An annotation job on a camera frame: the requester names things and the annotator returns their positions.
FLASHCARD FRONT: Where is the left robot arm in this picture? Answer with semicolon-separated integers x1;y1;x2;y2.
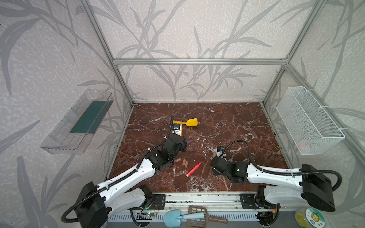
61;134;188;228

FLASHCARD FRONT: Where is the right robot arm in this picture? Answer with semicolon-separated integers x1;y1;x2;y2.
210;156;342;212

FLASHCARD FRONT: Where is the yellow toy shovel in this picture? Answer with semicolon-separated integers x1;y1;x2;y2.
173;118;198;127

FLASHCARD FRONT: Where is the brown toy spatula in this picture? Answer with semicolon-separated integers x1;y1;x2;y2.
186;205;228;228

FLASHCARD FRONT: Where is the light blue toy shovel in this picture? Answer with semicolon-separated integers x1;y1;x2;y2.
163;210;205;228

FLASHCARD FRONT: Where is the yellow green tape roll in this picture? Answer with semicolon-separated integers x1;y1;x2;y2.
295;208;327;228

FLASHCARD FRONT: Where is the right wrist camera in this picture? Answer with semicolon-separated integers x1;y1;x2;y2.
216;146;226;159

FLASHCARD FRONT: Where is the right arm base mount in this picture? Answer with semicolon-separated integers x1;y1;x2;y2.
240;185;277;210

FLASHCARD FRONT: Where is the aluminium front rail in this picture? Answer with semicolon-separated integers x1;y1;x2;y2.
82;192;323;213

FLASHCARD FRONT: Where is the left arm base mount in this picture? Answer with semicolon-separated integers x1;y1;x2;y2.
133;185;166;210

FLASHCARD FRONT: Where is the white wire mesh basket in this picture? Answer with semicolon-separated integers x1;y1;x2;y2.
277;86;346;156

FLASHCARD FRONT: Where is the clear plastic wall bin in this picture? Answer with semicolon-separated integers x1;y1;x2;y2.
40;89;114;155

